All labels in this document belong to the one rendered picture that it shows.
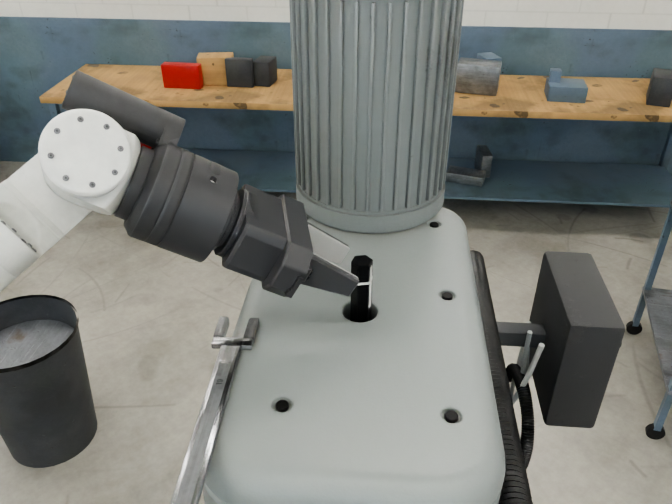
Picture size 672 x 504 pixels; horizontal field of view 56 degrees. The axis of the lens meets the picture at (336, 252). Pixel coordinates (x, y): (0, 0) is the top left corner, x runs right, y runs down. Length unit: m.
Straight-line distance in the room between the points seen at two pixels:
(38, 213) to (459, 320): 0.41
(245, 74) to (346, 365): 3.98
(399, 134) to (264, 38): 4.25
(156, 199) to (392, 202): 0.33
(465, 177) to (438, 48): 3.92
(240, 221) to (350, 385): 0.18
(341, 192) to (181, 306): 3.12
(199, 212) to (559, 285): 0.65
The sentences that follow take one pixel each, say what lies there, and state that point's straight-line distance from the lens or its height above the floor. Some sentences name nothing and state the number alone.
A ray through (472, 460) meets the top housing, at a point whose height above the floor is 1.89.
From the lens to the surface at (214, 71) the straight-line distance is 4.57.
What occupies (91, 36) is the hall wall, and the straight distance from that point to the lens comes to 5.36.
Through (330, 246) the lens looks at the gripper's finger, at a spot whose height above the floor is 1.96.
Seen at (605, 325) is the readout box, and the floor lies 1.72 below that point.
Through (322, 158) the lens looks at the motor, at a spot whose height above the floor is 1.98.
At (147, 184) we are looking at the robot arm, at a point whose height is 2.07.
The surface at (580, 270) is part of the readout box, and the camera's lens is 1.07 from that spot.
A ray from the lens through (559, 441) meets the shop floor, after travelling 3.17.
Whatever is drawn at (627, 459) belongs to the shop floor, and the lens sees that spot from 3.21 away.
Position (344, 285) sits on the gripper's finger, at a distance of 0.59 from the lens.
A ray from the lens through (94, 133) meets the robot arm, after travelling 0.51.
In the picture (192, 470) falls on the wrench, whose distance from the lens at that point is 0.52.
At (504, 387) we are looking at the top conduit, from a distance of 0.72.
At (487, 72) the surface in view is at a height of 1.03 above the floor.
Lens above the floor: 2.30
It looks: 33 degrees down
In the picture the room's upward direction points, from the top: straight up
